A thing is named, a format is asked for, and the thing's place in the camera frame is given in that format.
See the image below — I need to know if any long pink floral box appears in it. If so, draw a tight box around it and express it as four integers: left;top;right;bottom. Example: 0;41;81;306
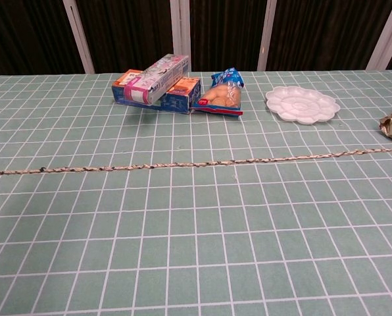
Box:
123;54;190;107

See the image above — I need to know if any orange and blue carton box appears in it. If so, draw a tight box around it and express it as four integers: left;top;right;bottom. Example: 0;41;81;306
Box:
111;68;203;115

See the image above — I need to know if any green white-grid tablecloth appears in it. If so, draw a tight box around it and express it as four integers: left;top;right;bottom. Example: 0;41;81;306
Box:
0;69;392;316

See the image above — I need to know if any black pleated curtain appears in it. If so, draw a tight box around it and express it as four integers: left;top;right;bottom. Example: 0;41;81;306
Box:
0;0;392;77

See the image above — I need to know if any blue biscuit snack bag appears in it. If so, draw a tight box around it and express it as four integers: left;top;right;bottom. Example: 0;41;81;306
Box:
191;67;245;117

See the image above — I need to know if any beige and black braided rope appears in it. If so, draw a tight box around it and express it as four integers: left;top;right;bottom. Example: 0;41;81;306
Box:
0;146;392;176

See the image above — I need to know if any white frame post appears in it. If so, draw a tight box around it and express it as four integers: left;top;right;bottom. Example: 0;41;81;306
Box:
62;0;95;74
366;0;392;70
257;0;278;72
169;0;192;72

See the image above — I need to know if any white flower-shaped paint palette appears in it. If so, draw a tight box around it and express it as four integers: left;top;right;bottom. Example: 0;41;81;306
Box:
265;85;341;126

